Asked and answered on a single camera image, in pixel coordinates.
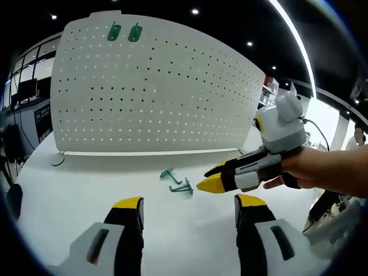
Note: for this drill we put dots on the black computer monitor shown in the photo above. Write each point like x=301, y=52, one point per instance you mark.
x=28, y=89

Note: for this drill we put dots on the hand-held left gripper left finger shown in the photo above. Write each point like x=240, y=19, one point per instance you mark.
x=123, y=230

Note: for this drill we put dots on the black round object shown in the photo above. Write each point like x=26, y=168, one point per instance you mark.
x=15, y=201

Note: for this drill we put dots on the green hook assembly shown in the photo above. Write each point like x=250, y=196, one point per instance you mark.
x=188, y=188
x=135, y=34
x=113, y=33
x=166, y=173

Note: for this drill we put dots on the person's right hand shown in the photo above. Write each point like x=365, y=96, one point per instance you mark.
x=302, y=164

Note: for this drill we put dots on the group of ceiling spotlights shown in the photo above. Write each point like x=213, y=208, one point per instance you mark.
x=195, y=11

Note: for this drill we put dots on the black computer case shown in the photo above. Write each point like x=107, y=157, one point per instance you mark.
x=10, y=141

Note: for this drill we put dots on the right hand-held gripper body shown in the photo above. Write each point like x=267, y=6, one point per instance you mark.
x=283, y=129

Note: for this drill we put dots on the white mesh chair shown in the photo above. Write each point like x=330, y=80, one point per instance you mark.
x=345, y=227

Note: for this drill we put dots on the white perforated mounting plate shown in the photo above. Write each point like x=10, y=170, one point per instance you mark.
x=158, y=86

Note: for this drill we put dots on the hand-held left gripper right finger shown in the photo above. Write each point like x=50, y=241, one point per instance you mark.
x=253, y=230

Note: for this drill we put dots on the long ceiling light strip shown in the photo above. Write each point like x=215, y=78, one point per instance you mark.
x=299, y=36

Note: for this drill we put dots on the grey office desk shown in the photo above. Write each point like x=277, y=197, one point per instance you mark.
x=28, y=120

